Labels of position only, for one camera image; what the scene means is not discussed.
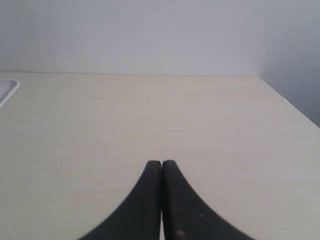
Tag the white plastic tray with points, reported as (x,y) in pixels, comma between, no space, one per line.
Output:
(7,89)

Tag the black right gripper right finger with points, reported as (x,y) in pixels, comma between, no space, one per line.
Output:
(186,216)

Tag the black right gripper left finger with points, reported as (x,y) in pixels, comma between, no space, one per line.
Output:
(138,217)

